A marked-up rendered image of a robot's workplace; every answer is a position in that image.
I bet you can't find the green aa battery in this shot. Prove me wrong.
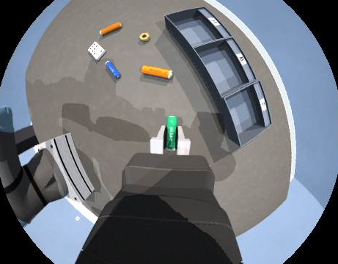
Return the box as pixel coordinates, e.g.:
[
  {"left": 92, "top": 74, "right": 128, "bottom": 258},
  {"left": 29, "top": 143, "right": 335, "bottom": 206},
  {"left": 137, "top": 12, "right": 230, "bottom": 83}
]
[{"left": 166, "top": 116, "right": 177, "bottom": 151}]

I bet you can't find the orange aa battery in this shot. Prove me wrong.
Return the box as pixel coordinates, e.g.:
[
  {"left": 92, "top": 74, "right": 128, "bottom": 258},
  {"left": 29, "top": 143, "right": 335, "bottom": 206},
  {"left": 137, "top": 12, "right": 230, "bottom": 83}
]
[
  {"left": 142, "top": 66, "right": 172, "bottom": 79},
  {"left": 100, "top": 22, "right": 122, "bottom": 35}
]

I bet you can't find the white domino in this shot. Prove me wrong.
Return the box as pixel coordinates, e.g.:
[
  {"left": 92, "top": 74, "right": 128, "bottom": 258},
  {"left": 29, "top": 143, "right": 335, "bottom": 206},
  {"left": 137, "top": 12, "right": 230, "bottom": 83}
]
[{"left": 88, "top": 42, "right": 106, "bottom": 60}]

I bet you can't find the blue battery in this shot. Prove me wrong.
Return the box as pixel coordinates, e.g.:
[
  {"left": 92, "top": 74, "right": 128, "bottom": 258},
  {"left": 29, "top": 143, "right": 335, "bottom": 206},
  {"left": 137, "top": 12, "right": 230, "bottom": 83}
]
[{"left": 106, "top": 61, "right": 120, "bottom": 78}]

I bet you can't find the brass hex nut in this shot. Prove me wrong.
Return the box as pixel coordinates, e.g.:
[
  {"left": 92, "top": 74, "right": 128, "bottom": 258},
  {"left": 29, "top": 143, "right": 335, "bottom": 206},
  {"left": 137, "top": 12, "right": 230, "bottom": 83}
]
[{"left": 140, "top": 33, "right": 150, "bottom": 42}]

